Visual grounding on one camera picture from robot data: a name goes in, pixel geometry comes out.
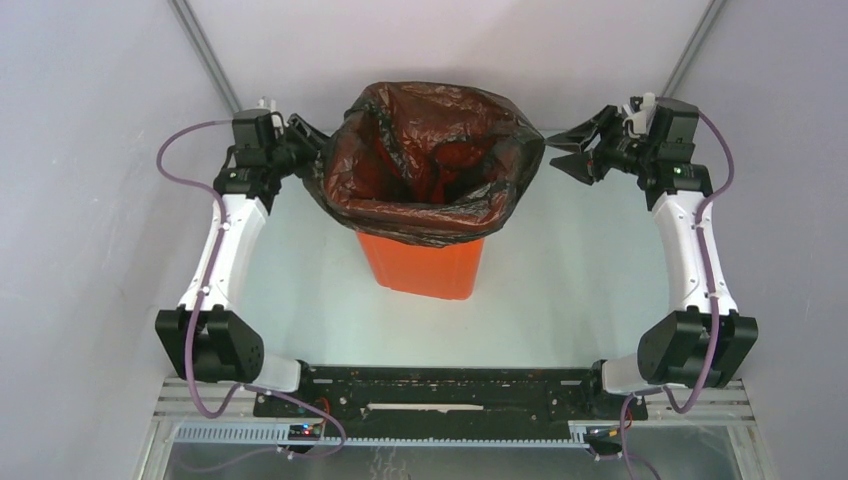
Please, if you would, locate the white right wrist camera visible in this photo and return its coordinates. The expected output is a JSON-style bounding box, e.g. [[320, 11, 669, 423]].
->
[[622, 92, 657, 138]]

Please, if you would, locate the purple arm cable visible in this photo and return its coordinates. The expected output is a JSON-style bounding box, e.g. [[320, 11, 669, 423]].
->
[[156, 119, 280, 421], [662, 109, 735, 415]]

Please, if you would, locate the white toothed cable duct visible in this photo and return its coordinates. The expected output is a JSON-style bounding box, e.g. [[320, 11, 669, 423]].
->
[[173, 422, 587, 448]]

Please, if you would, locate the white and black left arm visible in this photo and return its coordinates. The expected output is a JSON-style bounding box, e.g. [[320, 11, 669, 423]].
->
[[155, 108, 328, 417]]

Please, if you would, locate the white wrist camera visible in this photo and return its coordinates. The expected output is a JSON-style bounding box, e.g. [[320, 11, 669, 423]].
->
[[257, 96, 277, 112], [622, 92, 657, 138]]

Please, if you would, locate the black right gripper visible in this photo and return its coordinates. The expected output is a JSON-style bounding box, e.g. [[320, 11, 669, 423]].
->
[[543, 104, 656, 187]]

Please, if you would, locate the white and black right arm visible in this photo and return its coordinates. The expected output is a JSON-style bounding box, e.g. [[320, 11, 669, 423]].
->
[[546, 94, 758, 418]]

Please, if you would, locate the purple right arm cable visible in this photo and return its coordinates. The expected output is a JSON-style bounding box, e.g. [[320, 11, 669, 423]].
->
[[662, 109, 735, 415]]

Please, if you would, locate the black plastic trash bag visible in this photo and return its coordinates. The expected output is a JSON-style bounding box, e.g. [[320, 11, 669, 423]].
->
[[303, 81, 545, 248]]

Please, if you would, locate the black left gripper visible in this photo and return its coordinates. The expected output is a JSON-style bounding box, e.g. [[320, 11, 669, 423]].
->
[[266, 114, 346, 183]]

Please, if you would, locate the aluminium frame rail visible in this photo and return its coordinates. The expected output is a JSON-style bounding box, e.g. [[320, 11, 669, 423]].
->
[[168, 0, 243, 114]]

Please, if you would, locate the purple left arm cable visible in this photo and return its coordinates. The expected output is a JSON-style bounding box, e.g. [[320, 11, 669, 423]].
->
[[156, 119, 280, 421]]

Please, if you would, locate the orange plastic trash bin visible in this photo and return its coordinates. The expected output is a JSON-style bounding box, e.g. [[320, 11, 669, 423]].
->
[[357, 233, 484, 300]]

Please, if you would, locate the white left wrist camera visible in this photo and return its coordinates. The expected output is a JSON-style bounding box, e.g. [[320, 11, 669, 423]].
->
[[257, 96, 277, 112]]

